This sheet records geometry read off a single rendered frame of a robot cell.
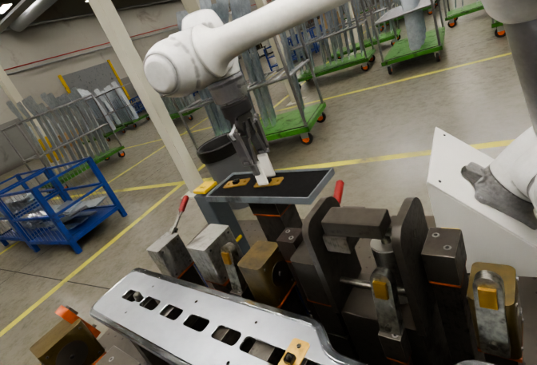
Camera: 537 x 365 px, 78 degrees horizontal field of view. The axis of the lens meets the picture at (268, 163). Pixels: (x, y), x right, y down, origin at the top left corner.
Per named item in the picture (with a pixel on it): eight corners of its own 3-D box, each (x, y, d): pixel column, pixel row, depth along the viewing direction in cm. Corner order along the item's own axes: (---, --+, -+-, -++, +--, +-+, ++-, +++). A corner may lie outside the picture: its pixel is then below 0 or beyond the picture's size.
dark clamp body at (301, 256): (338, 374, 84) (287, 260, 70) (355, 335, 92) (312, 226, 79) (365, 386, 79) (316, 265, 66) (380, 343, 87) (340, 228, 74)
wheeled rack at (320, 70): (292, 93, 802) (266, 18, 740) (305, 81, 879) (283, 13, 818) (371, 70, 702) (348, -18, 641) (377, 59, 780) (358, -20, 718)
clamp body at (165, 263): (195, 328, 117) (145, 249, 105) (216, 302, 126) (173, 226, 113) (208, 334, 113) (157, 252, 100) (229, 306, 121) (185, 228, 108)
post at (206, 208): (244, 295, 123) (192, 197, 108) (255, 279, 128) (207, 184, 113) (259, 299, 118) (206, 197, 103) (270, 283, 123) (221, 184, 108)
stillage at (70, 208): (34, 252, 467) (-10, 196, 433) (82, 218, 528) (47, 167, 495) (78, 254, 402) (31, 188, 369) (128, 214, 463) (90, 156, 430)
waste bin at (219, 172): (216, 214, 359) (186, 156, 333) (240, 188, 397) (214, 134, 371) (252, 212, 331) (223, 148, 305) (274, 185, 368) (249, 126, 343)
